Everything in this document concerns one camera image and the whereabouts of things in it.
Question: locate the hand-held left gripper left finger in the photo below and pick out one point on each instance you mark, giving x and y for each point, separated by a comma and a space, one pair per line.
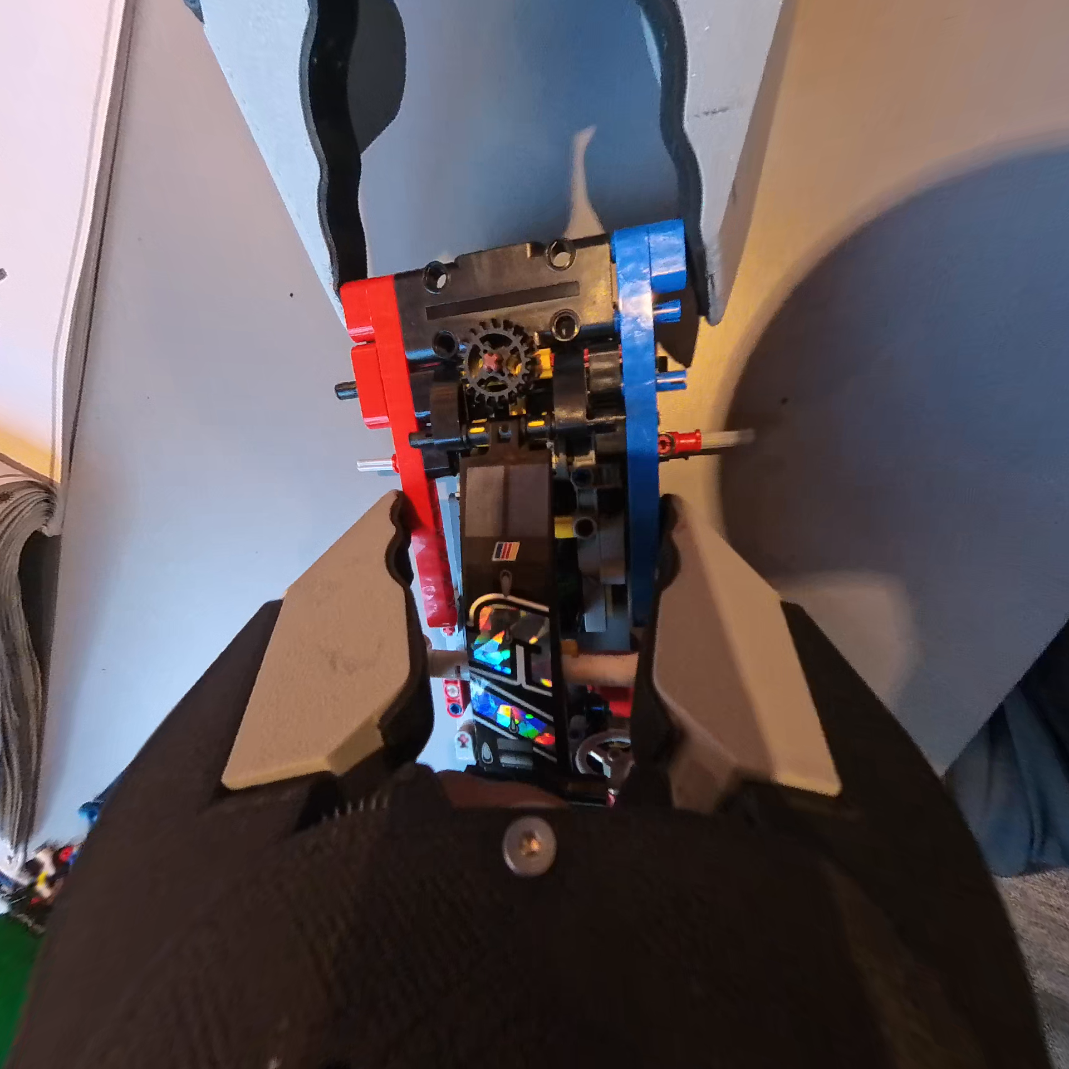
326, 668

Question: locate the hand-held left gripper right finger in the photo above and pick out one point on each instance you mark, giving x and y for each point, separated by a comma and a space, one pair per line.
735, 668

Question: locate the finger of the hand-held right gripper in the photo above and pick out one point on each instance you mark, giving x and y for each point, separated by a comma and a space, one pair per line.
726, 125
267, 125

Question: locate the toy brick car model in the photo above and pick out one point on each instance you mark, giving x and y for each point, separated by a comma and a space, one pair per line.
509, 518

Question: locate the instruction booklet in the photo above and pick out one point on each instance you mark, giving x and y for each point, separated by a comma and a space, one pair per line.
42, 209

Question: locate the grey desk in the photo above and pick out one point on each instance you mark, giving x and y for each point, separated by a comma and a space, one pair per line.
209, 376

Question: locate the green storage bin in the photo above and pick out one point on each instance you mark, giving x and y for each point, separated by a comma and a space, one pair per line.
17, 985

